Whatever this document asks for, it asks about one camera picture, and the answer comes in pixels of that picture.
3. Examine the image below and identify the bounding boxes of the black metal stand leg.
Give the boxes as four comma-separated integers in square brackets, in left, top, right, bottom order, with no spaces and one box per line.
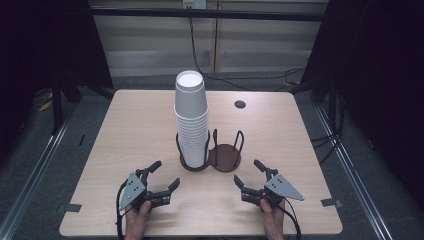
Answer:
[327,76,338,135]
[49,79,65,136]

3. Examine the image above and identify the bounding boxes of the black curtain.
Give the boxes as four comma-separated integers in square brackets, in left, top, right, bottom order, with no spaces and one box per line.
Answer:
[301,0,424,203]
[0,0,115,161]

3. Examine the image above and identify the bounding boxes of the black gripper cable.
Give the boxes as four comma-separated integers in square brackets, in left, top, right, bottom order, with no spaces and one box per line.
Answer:
[115,179,130,240]
[278,196,303,240]

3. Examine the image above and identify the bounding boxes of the black wire cup holder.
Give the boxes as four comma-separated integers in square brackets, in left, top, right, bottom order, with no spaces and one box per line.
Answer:
[175,128,246,174]

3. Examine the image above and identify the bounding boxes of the yellow floor tape piece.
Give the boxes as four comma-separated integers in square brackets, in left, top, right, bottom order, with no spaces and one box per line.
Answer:
[38,99,54,113]

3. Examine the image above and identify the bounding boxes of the metal floor rail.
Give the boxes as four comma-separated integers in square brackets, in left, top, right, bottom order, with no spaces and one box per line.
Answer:
[0,109,76,240]
[314,106,394,240]

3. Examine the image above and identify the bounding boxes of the stack of white cups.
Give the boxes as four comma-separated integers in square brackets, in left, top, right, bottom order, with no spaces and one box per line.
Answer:
[173,69,210,169]

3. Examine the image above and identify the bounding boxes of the black horizontal metal bar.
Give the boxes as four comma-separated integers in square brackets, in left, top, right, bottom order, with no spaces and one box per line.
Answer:
[89,7,329,23]

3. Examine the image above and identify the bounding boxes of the person's left hand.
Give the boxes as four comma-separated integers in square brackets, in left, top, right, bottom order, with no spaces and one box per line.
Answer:
[124,199,153,240]

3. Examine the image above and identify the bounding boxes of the black floor cables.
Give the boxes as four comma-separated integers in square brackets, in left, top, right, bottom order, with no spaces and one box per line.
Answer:
[309,93,346,166]

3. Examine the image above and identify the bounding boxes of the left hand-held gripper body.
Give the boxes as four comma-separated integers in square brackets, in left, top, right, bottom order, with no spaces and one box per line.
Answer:
[118,171,153,212]

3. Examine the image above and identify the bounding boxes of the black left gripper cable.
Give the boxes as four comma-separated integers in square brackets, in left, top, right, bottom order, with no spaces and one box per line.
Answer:
[115,179,130,240]

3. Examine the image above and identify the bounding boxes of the person's right hand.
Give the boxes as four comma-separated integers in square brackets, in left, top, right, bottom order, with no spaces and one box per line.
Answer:
[259,198,286,240]

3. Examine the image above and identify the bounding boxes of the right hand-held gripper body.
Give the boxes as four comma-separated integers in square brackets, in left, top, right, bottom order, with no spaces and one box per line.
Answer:
[262,173,306,208]

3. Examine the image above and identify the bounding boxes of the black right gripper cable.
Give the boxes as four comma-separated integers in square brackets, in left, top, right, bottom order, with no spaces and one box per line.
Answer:
[278,196,303,240]

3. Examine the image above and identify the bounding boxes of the white wall socket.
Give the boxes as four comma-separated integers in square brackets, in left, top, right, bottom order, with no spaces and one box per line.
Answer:
[182,0,208,10]

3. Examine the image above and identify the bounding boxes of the grey floor tape piece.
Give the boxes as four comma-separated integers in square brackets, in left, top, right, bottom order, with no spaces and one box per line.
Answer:
[56,203,83,214]
[320,197,344,208]

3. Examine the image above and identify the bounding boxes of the black hanging power cable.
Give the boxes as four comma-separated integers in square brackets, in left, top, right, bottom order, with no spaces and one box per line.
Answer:
[188,8,306,93]

